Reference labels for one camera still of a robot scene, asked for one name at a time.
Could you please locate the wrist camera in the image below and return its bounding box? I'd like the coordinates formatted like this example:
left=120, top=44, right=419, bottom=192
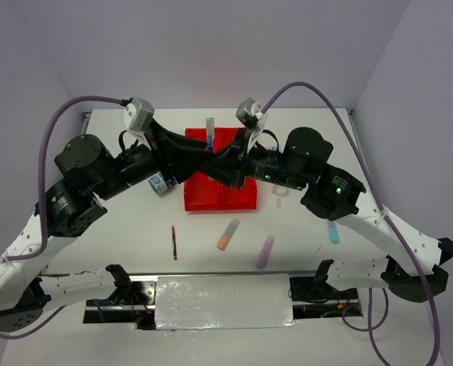
left=236, top=98, right=268, bottom=153
left=120, top=97, right=155, bottom=147

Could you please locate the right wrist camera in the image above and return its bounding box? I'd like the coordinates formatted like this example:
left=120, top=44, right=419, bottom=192
left=236, top=98, right=268, bottom=153

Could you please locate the orange highlighter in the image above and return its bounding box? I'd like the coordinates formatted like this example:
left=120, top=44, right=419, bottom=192
left=217, top=218, right=239, bottom=251

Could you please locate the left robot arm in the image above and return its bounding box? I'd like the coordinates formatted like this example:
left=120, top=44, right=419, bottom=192
left=0, top=121, right=215, bottom=339

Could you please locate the silver foil sheet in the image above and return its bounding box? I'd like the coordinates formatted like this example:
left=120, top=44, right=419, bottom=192
left=155, top=274, right=295, bottom=330

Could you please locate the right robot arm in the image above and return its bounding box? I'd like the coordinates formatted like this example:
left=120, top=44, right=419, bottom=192
left=200, top=127, right=453, bottom=303

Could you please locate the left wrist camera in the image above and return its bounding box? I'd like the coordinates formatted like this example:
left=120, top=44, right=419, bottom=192
left=120, top=97, right=155, bottom=147

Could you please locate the blue highlighter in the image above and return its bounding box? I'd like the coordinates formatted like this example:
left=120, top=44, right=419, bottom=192
left=328, top=221, right=340, bottom=244

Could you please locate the blue pen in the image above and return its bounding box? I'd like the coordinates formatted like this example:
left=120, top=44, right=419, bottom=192
left=207, top=133, right=214, bottom=151

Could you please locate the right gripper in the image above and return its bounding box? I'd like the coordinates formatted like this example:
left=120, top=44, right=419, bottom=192
left=203, top=125, right=307, bottom=189

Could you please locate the red four-compartment tray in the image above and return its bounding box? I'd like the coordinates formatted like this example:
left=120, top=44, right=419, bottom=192
left=183, top=127, right=258, bottom=213

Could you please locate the blue white tape roll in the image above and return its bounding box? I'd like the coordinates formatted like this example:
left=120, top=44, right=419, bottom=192
left=148, top=172, right=175, bottom=197

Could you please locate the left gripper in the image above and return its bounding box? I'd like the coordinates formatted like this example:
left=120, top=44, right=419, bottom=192
left=94, top=119, right=215, bottom=202

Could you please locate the clear tape roll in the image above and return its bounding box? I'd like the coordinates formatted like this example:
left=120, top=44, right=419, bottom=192
left=272, top=185, right=289, bottom=198

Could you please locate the red pen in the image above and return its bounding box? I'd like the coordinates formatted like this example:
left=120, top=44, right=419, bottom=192
left=172, top=225, right=178, bottom=261

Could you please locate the purple highlighter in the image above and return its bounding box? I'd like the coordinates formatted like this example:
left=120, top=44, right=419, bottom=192
left=255, top=234, right=275, bottom=268

